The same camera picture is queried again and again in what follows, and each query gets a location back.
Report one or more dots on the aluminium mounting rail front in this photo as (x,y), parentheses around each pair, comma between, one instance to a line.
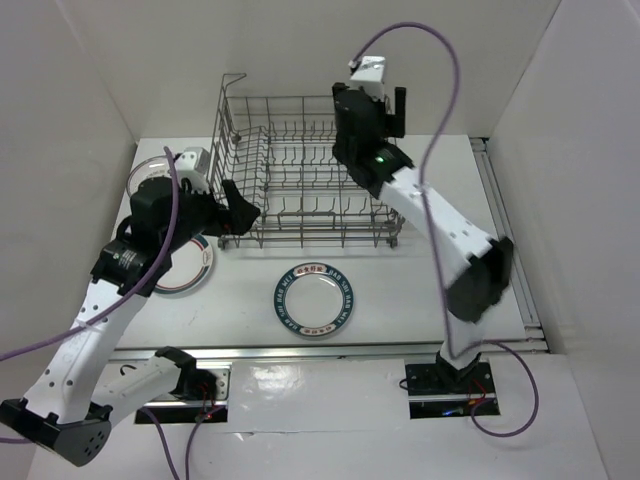
(296,352)

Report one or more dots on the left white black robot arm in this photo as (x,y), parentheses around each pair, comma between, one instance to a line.
(66,411)

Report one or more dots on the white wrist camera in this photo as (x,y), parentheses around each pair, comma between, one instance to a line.
(192,167)
(368,75)

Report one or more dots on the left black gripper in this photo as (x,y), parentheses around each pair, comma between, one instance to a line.
(235,220)

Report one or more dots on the aluminium rail right side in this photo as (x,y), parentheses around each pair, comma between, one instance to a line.
(505,225)

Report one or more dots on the white cover panel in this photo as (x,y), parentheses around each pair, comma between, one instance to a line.
(317,396)

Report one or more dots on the white plate red green rim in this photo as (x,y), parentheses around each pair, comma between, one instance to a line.
(191,265)

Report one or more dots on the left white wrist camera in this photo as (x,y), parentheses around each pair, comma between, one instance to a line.
(192,167)

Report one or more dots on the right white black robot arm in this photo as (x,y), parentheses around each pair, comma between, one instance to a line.
(473,266)

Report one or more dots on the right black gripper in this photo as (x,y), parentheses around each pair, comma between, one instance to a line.
(391,125)

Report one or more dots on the small white plate red characters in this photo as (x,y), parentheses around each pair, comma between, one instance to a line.
(154,167)

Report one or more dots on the grey wire dish rack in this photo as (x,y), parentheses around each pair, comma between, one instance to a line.
(278,151)

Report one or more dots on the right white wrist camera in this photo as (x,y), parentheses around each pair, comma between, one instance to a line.
(368,75)

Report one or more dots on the dark green rimmed plate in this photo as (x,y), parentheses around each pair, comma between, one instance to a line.
(314,300)

